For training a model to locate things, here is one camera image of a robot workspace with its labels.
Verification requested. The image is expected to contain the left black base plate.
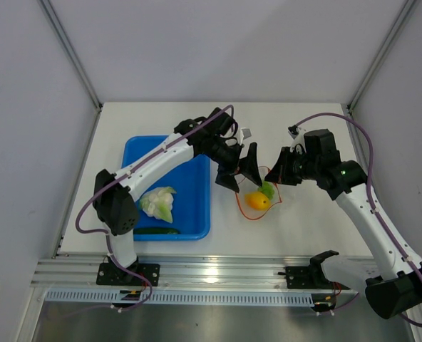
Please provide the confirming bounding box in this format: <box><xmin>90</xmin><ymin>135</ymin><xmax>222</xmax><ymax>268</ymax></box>
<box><xmin>96</xmin><ymin>262</ymin><xmax>160</xmax><ymax>287</ymax></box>

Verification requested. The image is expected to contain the aluminium frame post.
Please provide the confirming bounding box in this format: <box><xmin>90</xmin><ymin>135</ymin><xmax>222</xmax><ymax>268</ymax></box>
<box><xmin>38</xmin><ymin>0</ymin><xmax>103</xmax><ymax>111</ymax></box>
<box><xmin>346</xmin><ymin>0</ymin><xmax>421</xmax><ymax>115</ymax></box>

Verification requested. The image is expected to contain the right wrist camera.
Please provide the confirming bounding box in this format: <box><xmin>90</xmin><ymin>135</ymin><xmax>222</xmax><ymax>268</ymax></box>
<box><xmin>288</xmin><ymin>125</ymin><xmax>306</xmax><ymax>154</ymax></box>

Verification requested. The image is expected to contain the right aluminium frame post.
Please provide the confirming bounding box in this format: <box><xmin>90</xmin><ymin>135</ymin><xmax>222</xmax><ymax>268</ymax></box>
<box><xmin>346</xmin><ymin>0</ymin><xmax>421</xmax><ymax>115</ymax></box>

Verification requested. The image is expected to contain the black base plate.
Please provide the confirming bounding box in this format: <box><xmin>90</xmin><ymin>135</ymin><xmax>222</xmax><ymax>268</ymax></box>
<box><xmin>96</xmin><ymin>262</ymin><xmax>160</xmax><ymax>287</ymax></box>
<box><xmin>278</xmin><ymin>265</ymin><xmax>337</xmax><ymax>290</ymax></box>

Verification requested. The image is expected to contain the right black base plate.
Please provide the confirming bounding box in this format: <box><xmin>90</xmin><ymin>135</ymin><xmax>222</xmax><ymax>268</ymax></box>
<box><xmin>278</xmin><ymin>265</ymin><xmax>337</xmax><ymax>290</ymax></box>

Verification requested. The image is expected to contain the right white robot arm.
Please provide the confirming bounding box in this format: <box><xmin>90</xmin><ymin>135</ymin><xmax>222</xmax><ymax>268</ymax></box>
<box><xmin>265</xmin><ymin>126</ymin><xmax>422</xmax><ymax>319</ymax></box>

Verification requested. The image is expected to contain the white slotted cable duct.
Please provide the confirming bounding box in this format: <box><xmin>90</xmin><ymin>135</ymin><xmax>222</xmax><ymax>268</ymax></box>
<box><xmin>45</xmin><ymin>288</ymin><xmax>314</xmax><ymax>307</ymax></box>

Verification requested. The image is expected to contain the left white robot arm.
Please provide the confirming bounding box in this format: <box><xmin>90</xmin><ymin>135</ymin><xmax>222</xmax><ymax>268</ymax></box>
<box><xmin>91</xmin><ymin>105</ymin><xmax>262</xmax><ymax>285</ymax></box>

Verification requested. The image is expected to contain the dark green cucumber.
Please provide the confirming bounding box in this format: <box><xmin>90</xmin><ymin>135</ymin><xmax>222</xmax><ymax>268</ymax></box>
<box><xmin>134</xmin><ymin>227</ymin><xmax>180</xmax><ymax>235</ymax></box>

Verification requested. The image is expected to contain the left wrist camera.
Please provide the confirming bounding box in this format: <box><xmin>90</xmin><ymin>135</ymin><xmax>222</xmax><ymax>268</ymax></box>
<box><xmin>236</xmin><ymin>128</ymin><xmax>252</xmax><ymax>145</ymax></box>

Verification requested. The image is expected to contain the green grape bunch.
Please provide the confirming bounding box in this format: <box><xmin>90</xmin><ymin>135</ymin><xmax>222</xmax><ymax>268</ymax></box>
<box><xmin>257</xmin><ymin>181</ymin><xmax>275</xmax><ymax>200</ymax></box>

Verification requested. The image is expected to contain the clear zip bag orange zipper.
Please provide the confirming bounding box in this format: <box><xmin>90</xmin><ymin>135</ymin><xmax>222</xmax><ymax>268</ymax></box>
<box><xmin>235</xmin><ymin>166</ymin><xmax>297</xmax><ymax>221</ymax></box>

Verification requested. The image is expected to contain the yellow orange mango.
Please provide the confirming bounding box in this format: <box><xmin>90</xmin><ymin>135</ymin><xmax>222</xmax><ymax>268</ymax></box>
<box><xmin>245</xmin><ymin>192</ymin><xmax>271</xmax><ymax>210</ymax></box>

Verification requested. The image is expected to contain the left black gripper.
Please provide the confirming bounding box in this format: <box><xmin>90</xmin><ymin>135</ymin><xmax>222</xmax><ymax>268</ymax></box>
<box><xmin>207</xmin><ymin>138</ymin><xmax>261</xmax><ymax>194</ymax></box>

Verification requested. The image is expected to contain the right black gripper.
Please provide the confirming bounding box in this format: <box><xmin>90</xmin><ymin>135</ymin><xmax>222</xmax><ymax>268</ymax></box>
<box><xmin>264</xmin><ymin>147</ymin><xmax>320</xmax><ymax>187</ymax></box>

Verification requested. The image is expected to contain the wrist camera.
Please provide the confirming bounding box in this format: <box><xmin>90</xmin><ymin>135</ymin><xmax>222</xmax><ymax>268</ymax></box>
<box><xmin>288</xmin><ymin>125</ymin><xmax>306</xmax><ymax>154</ymax></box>
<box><xmin>236</xmin><ymin>128</ymin><xmax>252</xmax><ymax>145</ymax></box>

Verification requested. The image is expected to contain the aluminium front rail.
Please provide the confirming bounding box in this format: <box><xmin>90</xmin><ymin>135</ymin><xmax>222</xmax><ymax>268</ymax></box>
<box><xmin>30</xmin><ymin>255</ymin><xmax>309</xmax><ymax>292</ymax></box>

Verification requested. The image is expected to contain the left aluminium frame post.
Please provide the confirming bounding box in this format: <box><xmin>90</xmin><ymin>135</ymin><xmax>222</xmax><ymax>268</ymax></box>
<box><xmin>38</xmin><ymin>0</ymin><xmax>103</xmax><ymax>111</ymax></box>

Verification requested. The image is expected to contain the white cauliflower with leaves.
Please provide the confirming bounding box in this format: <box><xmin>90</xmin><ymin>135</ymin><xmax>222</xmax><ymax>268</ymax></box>
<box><xmin>138</xmin><ymin>187</ymin><xmax>176</xmax><ymax>224</ymax></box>

